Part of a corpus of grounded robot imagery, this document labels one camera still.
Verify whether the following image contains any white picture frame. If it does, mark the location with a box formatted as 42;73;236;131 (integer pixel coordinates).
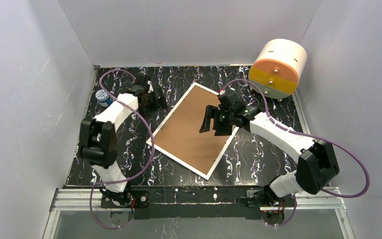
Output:
146;82;240;181

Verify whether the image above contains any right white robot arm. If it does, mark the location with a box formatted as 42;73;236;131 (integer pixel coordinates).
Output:
199;92;340;201

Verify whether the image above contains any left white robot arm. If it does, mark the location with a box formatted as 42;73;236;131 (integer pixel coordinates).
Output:
78;73;167;193

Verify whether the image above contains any small blue lidded jar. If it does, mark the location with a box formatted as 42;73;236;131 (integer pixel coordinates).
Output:
95;89;112;107

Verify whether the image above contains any white cylindrical drawer unit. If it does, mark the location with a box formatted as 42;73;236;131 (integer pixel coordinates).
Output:
248;38;307;100

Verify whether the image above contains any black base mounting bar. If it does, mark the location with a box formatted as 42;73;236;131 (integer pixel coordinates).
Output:
98;184;297;221

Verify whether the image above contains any aluminium rail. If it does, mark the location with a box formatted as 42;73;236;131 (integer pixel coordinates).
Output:
43;188;354;239

